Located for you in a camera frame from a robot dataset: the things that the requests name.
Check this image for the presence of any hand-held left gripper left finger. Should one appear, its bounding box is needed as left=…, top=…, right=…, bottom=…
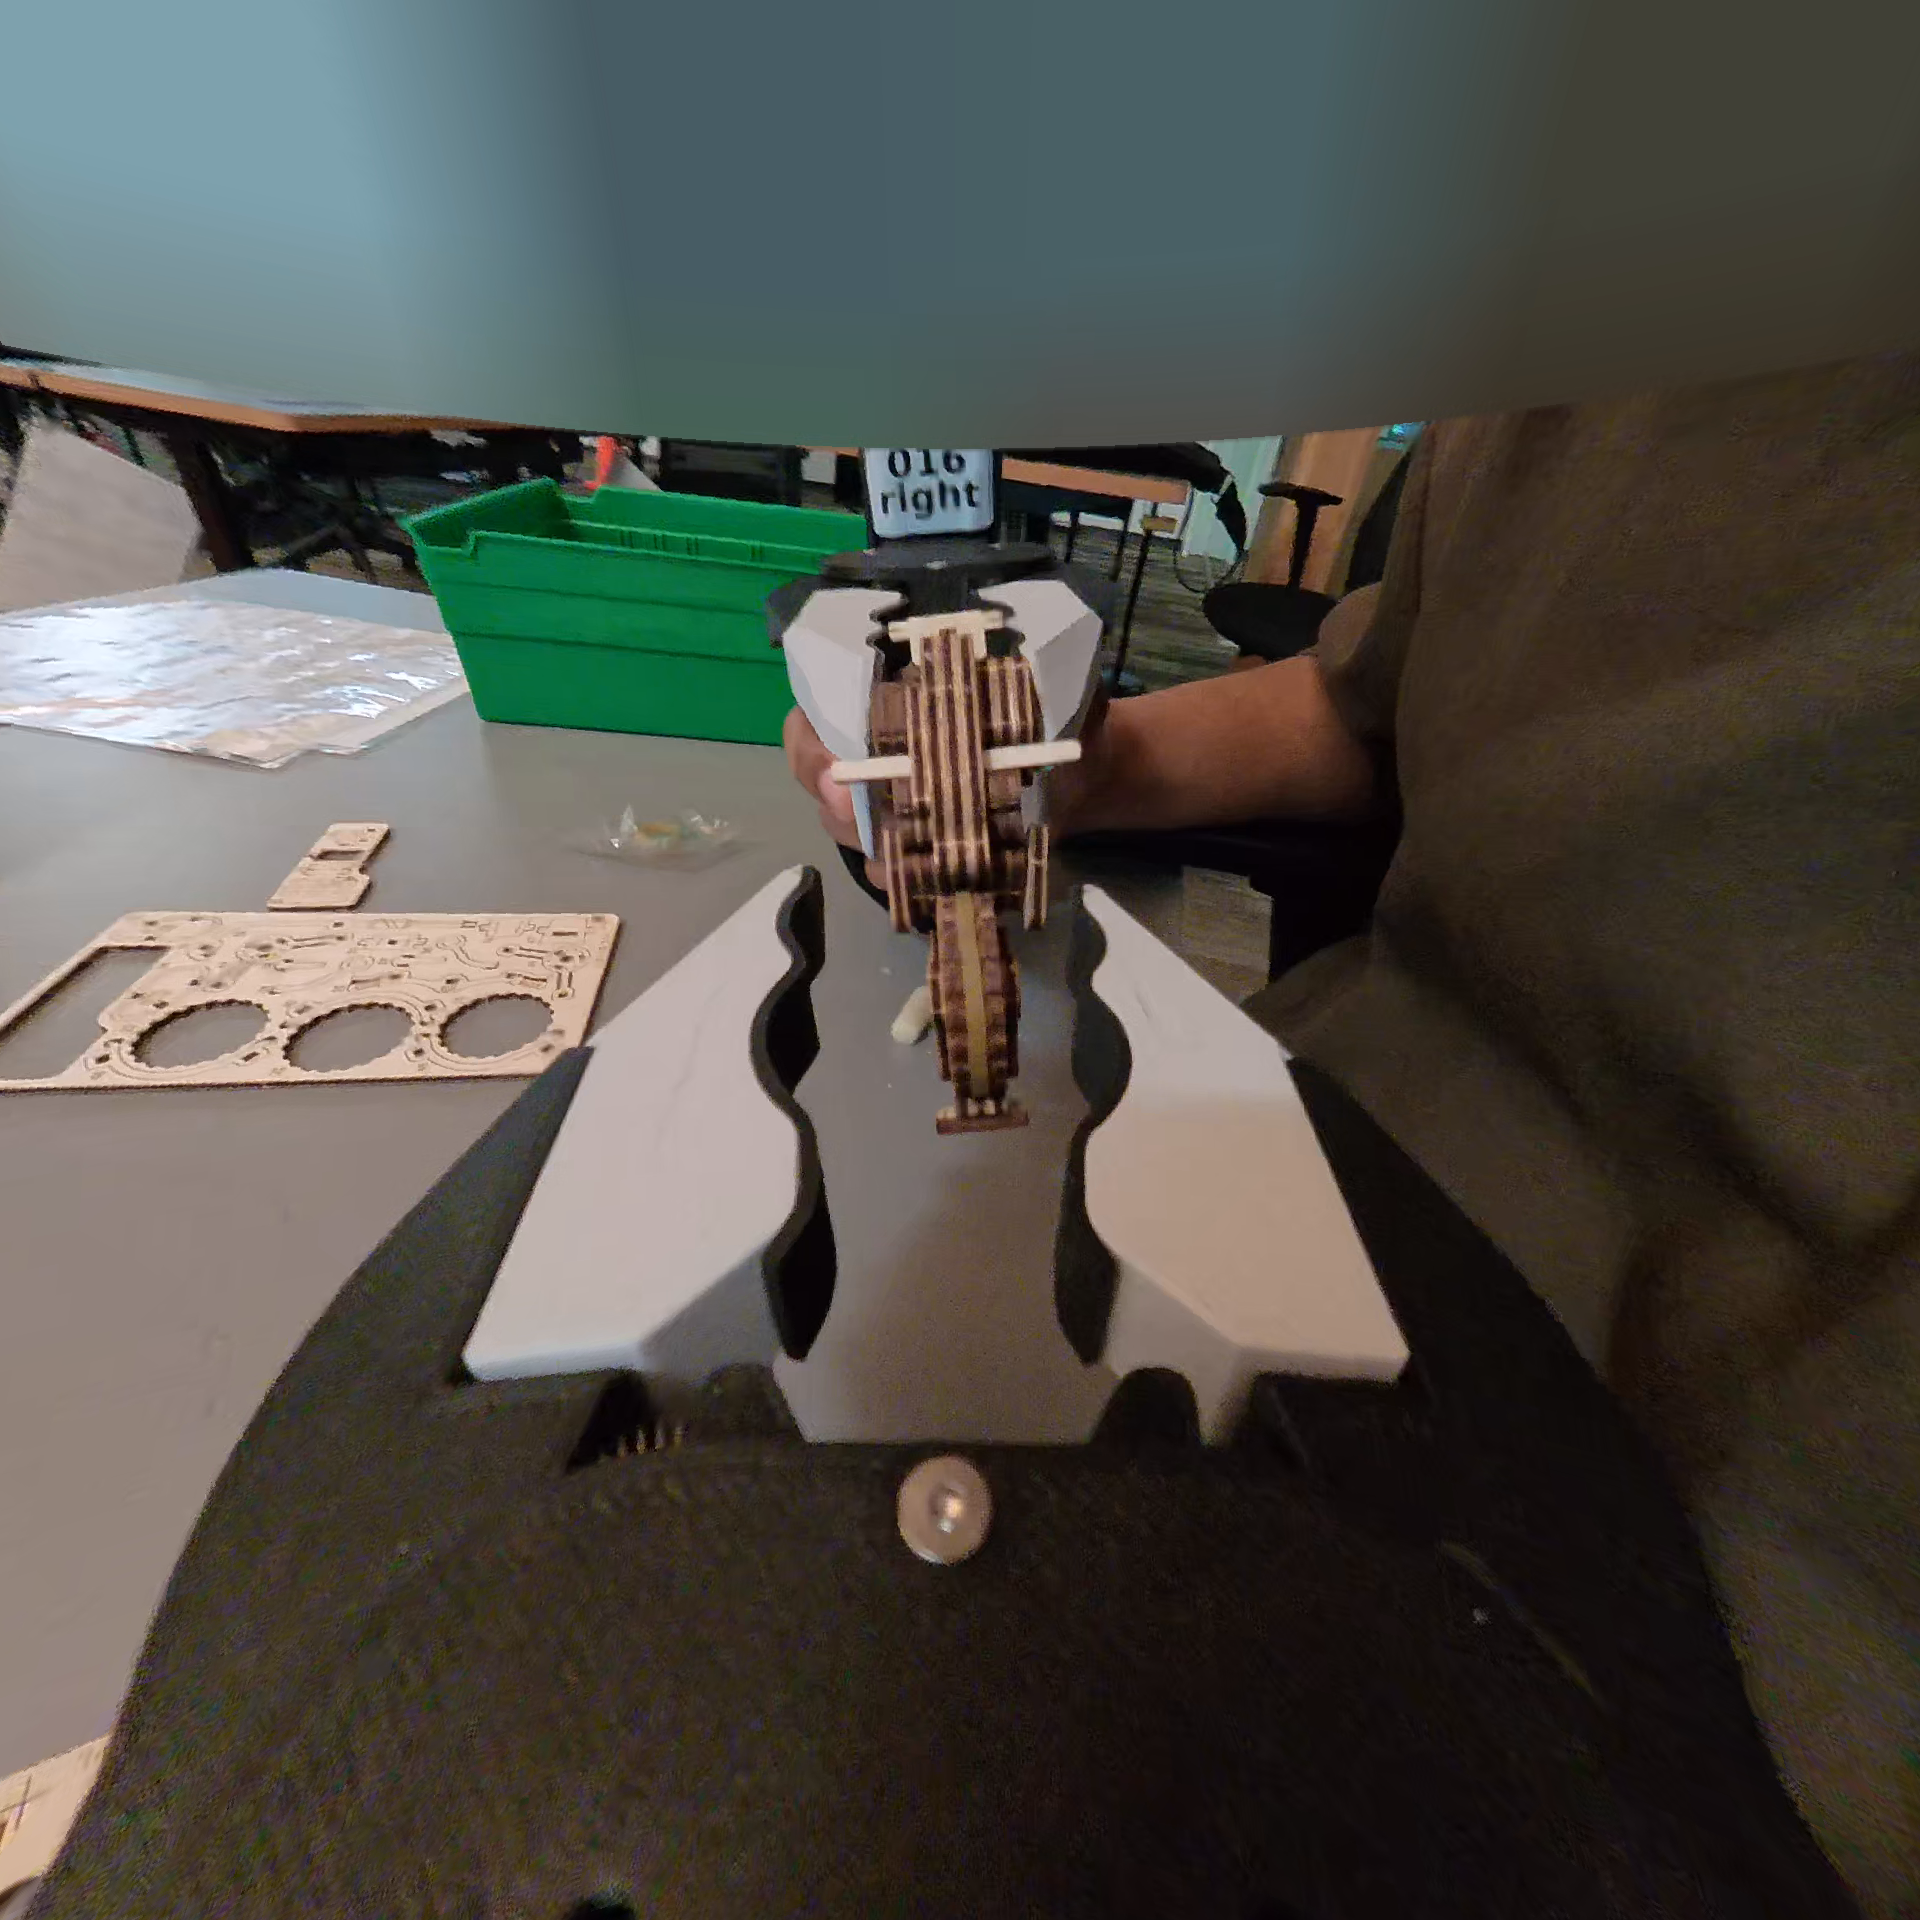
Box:
left=463, top=864, right=840, bottom=1382

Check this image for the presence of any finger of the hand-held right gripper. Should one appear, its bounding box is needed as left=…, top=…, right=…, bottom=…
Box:
left=991, top=575, right=1104, bottom=830
left=780, top=586, right=905, bottom=860

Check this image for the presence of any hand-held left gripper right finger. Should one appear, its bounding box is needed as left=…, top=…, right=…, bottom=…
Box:
left=1055, top=885, right=1412, bottom=1445

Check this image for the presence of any wooden motorcycle model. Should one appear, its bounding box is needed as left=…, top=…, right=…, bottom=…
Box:
left=830, top=607, right=1082, bottom=1135

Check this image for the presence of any person's right forearm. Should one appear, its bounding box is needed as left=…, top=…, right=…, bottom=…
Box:
left=1049, top=652, right=1390, bottom=840

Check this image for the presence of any grey desk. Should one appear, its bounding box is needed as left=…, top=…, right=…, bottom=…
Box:
left=0, top=567, right=1279, bottom=1832

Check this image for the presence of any long brown-edged office desk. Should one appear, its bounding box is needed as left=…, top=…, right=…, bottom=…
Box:
left=0, top=359, right=601, bottom=570

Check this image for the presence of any person's right hand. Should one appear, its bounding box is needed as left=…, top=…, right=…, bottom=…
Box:
left=780, top=704, right=895, bottom=905

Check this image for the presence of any black office chair with armrests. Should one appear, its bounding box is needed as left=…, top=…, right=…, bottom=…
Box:
left=1201, top=480, right=1345, bottom=662

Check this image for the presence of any green plastic bin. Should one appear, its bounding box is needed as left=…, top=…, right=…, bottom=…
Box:
left=402, top=480, right=881, bottom=748

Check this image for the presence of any small clear plastic bag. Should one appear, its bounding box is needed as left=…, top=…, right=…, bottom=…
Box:
left=570, top=804, right=740, bottom=869

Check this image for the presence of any wooden sheet with round holes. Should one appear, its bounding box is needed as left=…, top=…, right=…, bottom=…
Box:
left=0, top=910, right=623, bottom=1094

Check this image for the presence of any wooden column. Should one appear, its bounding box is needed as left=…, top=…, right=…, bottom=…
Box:
left=1246, top=426, right=1426, bottom=601

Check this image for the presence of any small wooden panel piece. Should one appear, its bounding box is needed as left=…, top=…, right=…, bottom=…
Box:
left=267, top=822, right=393, bottom=911

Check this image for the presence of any person in olive shirt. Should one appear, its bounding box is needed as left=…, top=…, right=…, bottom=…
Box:
left=1254, top=351, right=1920, bottom=1920

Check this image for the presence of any shiny plastic document sleeve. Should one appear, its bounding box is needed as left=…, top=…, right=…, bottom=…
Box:
left=0, top=599, right=472, bottom=769

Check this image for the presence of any wooden sheet with spoked wheels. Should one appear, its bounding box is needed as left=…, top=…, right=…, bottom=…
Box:
left=0, top=1740, right=114, bottom=1862

